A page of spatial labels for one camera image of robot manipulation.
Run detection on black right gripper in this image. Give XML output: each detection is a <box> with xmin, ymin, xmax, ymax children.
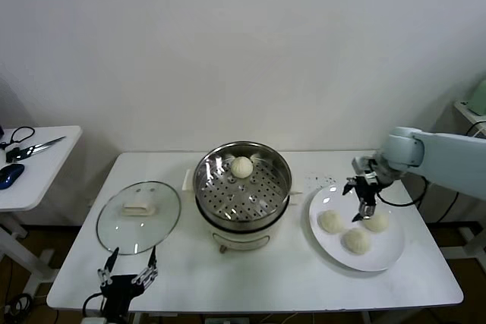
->
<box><xmin>342</xmin><ymin>172</ymin><xmax>380</xmax><ymax>224</ymax></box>

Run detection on black handled scissors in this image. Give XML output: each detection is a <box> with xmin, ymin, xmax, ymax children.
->
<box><xmin>5</xmin><ymin>136</ymin><xmax>68</xmax><ymax>163</ymax></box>

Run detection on pale green appliance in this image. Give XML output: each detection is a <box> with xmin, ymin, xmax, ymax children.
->
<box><xmin>465</xmin><ymin>77</ymin><xmax>486</xmax><ymax>116</ymax></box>

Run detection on black floor cable bundle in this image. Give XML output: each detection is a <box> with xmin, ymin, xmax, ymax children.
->
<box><xmin>0</xmin><ymin>292</ymin><xmax>36</xmax><ymax>324</ymax></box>

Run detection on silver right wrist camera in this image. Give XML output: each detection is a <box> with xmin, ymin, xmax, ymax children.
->
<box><xmin>351</xmin><ymin>156</ymin><xmax>380</xmax><ymax>175</ymax></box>

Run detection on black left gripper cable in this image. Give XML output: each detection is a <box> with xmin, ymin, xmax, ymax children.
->
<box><xmin>82</xmin><ymin>291</ymin><xmax>106</xmax><ymax>317</ymax></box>

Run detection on white round plate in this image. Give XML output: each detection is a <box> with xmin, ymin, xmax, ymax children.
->
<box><xmin>308</xmin><ymin>184</ymin><xmax>406</xmax><ymax>273</ymax></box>

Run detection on cream electric cooker base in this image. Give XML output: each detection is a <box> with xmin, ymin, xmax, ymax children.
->
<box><xmin>195</xmin><ymin>190</ymin><xmax>301</xmax><ymax>255</ymax></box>

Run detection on blue computer mouse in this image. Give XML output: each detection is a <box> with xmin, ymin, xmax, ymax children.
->
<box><xmin>0</xmin><ymin>163</ymin><xmax>26</xmax><ymax>190</ymax></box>

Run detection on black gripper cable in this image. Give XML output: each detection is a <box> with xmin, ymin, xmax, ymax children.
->
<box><xmin>82</xmin><ymin>291</ymin><xmax>106</xmax><ymax>317</ymax></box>
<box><xmin>375</xmin><ymin>178</ymin><xmax>430</xmax><ymax>208</ymax></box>

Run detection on stainless steel steamer basket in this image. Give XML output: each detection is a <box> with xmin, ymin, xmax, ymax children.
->
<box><xmin>182</xmin><ymin>140</ymin><xmax>305</xmax><ymax>232</ymax></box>

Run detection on white steamed baozi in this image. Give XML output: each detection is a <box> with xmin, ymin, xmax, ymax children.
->
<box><xmin>342</xmin><ymin>228</ymin><xmax>372</xmax><ymax>256</ymax></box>
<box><xmin>362</xmin><ymin>210</ymin><xmax>391</xmax><ymax>233</ymax></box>
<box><xmin>317</xmin><ymin>209</ymin><xmax>346</xmax><ymax>234</ymax></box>
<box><xmin>230</xmin><ymin>156</ymin><xmax>254</xmax><ymax>180</ymax></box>

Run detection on white side table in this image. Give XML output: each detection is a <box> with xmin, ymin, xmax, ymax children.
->
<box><xmin>0</xmin><ymin>124</ymin><xmax>84</xmax><ymax>294</ymax></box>

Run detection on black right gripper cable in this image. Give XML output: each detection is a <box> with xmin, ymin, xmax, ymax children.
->
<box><xmin>375</xmin><ymin>178</ymin><xmax>430</xmax><ymax>208</ymax></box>

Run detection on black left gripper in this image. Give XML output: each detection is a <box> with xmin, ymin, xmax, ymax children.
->
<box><xmin>97</xmin><ymin>244</ymin><xmax>159</xmax><ymax>320</ymax></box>

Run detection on round glass lid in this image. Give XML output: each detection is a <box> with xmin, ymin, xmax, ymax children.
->
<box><xmin>96</xmin><ymin>181</ymin><xmax>182</xmax><ymax>256</ymax></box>

